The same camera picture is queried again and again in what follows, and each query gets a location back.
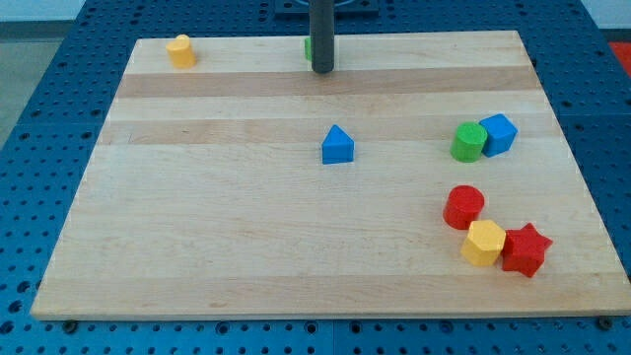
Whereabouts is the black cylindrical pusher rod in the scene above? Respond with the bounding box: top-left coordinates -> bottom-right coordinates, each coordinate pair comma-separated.
309,0 -> 334,74

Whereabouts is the green circle block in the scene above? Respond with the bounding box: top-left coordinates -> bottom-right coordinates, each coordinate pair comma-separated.
450,121 -> 488,163

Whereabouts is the red circle block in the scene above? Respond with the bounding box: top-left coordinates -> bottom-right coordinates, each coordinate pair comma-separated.
443,185 -> 485,230

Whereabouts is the yellow hexagon block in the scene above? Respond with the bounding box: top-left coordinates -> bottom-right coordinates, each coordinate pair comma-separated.
460,220 -> 506,266

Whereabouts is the green block behind rod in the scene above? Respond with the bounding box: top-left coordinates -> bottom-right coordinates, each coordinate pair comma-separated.
304,36 -> 312,62

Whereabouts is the blue triangle block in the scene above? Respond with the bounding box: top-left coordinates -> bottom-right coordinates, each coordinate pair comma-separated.
321,124 -> 355,165

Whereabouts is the yellow block top left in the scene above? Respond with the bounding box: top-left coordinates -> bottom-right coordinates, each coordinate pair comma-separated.
166,35 -> 196,69

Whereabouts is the wooden board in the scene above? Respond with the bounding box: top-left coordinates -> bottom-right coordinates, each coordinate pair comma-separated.
31,31 -> 630,320

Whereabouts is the blue cube block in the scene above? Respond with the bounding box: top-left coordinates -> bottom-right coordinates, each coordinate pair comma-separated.
479,113 -> 518,158

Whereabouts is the red star block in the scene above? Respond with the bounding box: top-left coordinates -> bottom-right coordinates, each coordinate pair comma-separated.
502,223 -> 553,278

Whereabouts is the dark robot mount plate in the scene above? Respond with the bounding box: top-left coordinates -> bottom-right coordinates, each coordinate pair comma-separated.
271,0 -> 380,18

